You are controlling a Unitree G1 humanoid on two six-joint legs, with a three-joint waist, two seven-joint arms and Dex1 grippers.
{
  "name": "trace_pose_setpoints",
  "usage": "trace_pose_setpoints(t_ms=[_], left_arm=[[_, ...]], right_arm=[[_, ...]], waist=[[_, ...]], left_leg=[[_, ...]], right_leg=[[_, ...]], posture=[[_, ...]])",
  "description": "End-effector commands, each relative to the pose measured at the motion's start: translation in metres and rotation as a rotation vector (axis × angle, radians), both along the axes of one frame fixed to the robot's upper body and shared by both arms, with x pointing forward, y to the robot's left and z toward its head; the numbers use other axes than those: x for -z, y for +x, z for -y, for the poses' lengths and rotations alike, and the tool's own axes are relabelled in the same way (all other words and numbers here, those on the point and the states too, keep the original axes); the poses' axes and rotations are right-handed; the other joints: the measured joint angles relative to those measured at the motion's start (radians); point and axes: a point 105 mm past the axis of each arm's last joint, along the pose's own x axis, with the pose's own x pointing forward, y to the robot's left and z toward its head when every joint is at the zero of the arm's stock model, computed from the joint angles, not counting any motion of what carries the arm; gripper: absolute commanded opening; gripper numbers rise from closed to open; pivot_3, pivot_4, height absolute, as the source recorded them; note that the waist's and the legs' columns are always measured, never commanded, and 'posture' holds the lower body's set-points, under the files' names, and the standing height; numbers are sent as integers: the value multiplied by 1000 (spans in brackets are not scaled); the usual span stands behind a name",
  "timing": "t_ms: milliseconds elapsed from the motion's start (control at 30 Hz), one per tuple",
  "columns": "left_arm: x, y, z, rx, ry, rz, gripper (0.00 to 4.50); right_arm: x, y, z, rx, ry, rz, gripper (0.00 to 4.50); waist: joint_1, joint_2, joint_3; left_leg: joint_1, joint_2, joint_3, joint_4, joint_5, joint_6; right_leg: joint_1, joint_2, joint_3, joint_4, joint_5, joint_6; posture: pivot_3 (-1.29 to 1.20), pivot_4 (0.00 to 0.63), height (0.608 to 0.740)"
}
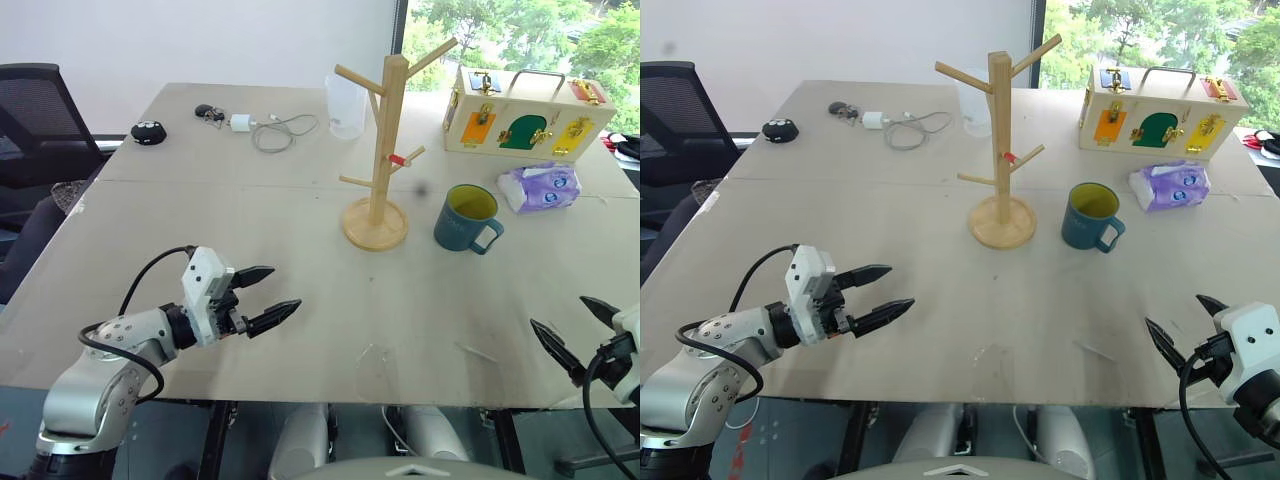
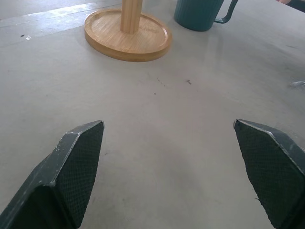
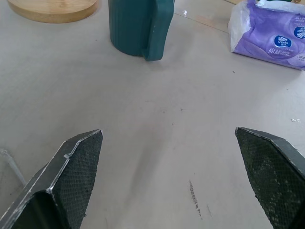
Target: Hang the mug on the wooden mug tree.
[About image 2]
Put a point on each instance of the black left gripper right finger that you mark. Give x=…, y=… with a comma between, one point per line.
x=269, y=167

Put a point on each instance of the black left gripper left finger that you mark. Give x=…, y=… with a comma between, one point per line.
x=71, y=171

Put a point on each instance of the wooden mug stand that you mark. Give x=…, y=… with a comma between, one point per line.
x=129, y=35

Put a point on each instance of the teal plastic mug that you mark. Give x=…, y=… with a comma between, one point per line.
x=197, y=14

